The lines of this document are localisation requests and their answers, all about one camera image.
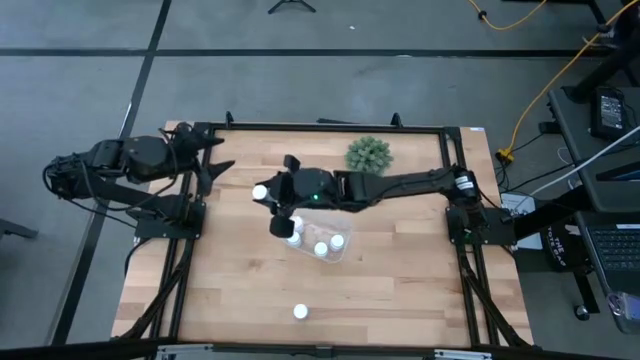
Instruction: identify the grey chair leg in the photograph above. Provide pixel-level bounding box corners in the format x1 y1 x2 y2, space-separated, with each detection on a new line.
0 217 40 241

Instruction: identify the green potted succulent plant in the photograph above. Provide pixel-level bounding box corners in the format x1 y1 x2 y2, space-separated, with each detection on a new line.
344 135 394 176

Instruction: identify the black side desk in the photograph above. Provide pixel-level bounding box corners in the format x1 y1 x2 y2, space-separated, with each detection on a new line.
547 84 640 301

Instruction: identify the clear plastic basket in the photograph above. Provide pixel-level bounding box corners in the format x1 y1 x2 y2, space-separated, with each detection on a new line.
282 209 354 265

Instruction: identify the black table frame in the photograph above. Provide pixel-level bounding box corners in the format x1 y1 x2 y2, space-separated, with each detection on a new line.
117 110 534 351

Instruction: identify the black bag with white lettering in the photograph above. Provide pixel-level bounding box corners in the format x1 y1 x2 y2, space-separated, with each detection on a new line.
538 222 571 274

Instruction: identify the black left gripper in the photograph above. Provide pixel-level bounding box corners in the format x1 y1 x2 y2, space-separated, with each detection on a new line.
174 130 237 197

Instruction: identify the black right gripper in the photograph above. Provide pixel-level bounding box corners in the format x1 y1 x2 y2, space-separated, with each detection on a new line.
269 154 346 239

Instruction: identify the white paper sheet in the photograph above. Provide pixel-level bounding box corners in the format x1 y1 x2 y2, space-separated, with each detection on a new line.
499 192 544 251

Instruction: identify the white cable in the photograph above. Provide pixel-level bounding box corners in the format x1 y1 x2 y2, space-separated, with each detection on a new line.
528 124 640 197

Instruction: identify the black stand leg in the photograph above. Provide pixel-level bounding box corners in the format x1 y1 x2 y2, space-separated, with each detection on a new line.
564 0 640 104

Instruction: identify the dark laptop computer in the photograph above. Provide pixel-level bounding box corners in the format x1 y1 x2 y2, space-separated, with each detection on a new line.
582 222 640 296

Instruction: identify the yellow power cable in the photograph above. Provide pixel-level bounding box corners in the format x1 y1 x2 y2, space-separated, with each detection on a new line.
467 0 549 31
496 0 640 164

